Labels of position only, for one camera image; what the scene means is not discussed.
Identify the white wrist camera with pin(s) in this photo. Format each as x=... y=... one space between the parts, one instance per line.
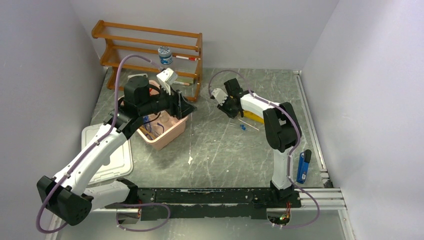
x=166 y=78
x=219 y=95

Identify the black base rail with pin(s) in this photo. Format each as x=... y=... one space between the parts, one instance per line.
x=227 y=202

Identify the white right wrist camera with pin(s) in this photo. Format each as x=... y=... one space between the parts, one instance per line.
x=219 y=95

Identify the wooden shelf rack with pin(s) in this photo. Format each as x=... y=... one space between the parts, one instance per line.
x=125 y=39

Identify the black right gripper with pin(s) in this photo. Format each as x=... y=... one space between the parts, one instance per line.
x=222 y=108

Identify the yellow test tube rack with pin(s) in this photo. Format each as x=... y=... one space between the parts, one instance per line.
x=252 y=116

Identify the pink plastic tub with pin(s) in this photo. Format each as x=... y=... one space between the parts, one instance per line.
x=165 y=132

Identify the orange white marker pen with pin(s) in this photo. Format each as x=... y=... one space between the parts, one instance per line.
x=181 y=83

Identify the blue tool by wall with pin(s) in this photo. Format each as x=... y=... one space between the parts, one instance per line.
x=303 y=166

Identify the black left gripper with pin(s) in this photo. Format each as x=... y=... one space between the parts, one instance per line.
x=177 y=106

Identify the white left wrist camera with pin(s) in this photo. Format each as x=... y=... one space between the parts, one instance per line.
x=166 y=78

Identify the blue white jar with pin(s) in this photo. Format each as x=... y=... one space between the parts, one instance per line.
x=165 y=55

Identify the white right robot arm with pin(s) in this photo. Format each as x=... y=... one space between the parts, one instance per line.
x=282 y=130

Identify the white tub lid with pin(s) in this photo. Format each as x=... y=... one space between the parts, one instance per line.
x=120 y=161

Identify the red white marker pen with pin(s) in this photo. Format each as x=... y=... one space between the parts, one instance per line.
x=193 y=59

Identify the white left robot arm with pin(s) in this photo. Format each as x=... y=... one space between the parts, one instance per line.
x=67 y=194

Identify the blue safety glasses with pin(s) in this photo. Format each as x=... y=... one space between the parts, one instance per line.
x=152 y=129

